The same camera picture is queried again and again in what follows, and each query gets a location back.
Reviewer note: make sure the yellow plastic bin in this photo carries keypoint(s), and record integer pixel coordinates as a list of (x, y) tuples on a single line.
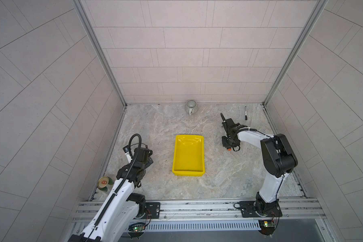
[(188, 159)]

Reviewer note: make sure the right circuit board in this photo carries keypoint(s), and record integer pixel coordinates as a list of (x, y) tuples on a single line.
[(267, 227)]

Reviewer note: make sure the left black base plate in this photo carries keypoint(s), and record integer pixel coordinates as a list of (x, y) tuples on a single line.
[(150, 209)]

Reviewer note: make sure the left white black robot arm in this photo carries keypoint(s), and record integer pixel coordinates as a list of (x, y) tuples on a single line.
[(122, 204)]

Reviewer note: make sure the left green circuit board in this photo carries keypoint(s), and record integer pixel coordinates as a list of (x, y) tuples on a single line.
[(136, 230)]

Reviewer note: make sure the ribbed grey ceramic cup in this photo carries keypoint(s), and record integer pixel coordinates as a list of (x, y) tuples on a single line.
[(191, 107)]

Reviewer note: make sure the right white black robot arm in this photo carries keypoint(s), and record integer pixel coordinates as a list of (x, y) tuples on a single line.
[(278, 158)]

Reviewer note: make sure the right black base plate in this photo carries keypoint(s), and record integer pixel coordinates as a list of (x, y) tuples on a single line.
[(255, 209)]

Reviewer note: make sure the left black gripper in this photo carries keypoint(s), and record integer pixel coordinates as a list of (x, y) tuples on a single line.
[(148, 162)]

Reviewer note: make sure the aluminium mounting rail frame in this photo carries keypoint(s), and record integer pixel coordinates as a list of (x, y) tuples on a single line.
[(212, 215)]

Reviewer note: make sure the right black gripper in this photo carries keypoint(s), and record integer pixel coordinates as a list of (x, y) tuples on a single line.
[(224, 143)]

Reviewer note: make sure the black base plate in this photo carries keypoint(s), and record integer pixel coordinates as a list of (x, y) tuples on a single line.
[(150, 209), (255, 209)]

